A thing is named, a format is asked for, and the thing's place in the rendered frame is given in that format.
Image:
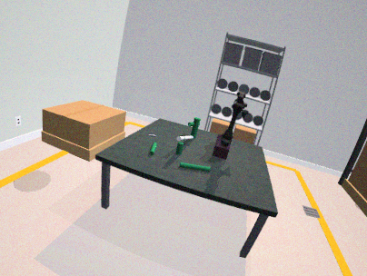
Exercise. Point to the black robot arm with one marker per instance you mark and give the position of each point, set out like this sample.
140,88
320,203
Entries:
227,136

